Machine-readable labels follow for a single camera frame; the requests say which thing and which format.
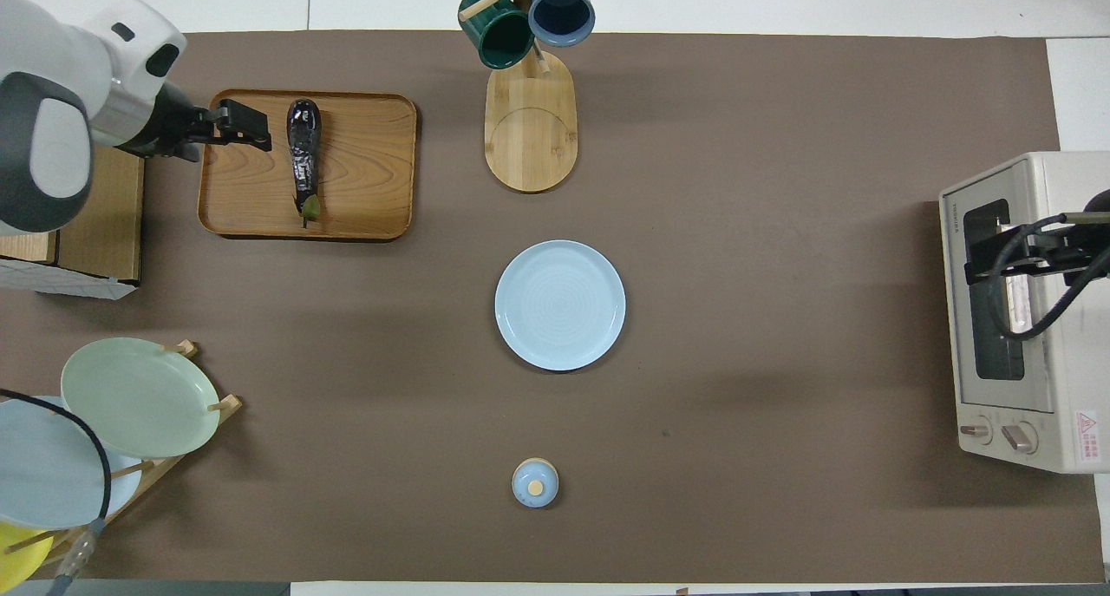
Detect light blue racked plate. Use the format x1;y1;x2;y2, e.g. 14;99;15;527
0;396;144;531

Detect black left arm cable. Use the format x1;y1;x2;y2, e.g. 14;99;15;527
0;388;114;596

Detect red warning sticker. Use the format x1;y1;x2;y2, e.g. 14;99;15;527
1075;409;1101;466

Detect beige toaster oven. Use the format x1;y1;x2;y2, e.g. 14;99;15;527
938;152;1110;475

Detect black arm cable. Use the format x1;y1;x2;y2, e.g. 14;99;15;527
0;388;114;596
989;214;1110;342

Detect wooden plate rack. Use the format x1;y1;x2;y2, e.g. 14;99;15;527
35;340;243;567

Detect wooden mug tree stand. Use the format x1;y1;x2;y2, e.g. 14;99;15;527
458;0;599;194

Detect dark green mug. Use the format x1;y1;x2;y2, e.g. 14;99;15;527
457;0;536;70

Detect pale green plate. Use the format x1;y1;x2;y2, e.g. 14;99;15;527
60;337;221;460

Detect wooden serving tray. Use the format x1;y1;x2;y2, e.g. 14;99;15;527
197;89;419;242

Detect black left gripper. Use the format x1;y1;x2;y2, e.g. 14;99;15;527
177;99;273;161

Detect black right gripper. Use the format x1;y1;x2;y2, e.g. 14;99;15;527
964;217;1090;286

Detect glass oven door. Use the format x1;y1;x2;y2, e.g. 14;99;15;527
940;166;1055;414

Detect dark purple eggplant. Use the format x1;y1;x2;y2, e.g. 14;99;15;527
287;99;323;231

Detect blue mug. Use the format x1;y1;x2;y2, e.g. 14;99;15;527
527;0;597;48

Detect brown table mat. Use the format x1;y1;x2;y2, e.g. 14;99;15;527
0;30;1104;585

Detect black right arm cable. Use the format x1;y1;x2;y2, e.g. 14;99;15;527
989;214;1110;342

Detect yellow plate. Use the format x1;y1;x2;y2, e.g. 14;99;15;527
0;523;53;585

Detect light blue round plate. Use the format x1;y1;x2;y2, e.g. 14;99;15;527
494;239;627;372

